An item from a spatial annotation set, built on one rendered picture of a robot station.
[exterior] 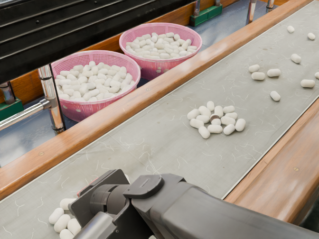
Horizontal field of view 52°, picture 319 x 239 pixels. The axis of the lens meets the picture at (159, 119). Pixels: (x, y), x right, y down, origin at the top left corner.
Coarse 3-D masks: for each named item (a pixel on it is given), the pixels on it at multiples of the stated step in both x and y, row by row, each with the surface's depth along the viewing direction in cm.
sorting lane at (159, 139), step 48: (240, 48) 108; (288, 48) 108; (192, 96) 87; (240, 96) 87; (288, 96) 87; (96, 144) 73; (144, 144) 73; (192, 144) 73; (240, 144) 73; (48, 192) 62
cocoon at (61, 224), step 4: (64, 216) 56; (68, 216) 57; (60, 220) 56; (64, 220) 56; (68, 220) 56; (56, 224) 55; (60, 224) 55; (64, 224) 55; (56, 228) 55; (60, 228) 55; (64, 228) 55
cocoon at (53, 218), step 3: (57, 210) 57; (60, 210) 57; (63, 210) 58; (54, 213) 57; (57, 213) 57; (60, 213) 57; (63, 213) 58; (51, 216) 56; (54, 216) 56; (57, 216) 57; (60, 216) 57; (51, 219) 56; (54, 219) 56; (57, 219) 56; (51, 222) 56; (54, 222) 56
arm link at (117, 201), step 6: (120, 186) 46; (126, 186) 45; (114, 192) 45; (120, 192) 44; (108, 198) 46; (114, 198) 44; (120, 198) 43; (108, 204) 45; (114, 204) 44; (120, 204) 42; (108, 210) 45; (114, 210) 44; (120, 210) 42; (114, 216) 41
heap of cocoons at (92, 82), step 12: (60, 72) 95; (72, 72) 95; (84, 72) 95; (96, 72) 96; (108, 72) 96; (120, 72) 95; (60, 84) 91; (72, 84) 91; (84, 84) 92; (96, 84) 90; (108, 84) 91; (120, 84) 91; (132, 84) 92; (60, 96) 86; (72, 96) 87; (84, 96) 86; (96, 96) 86; (108, 96) 86
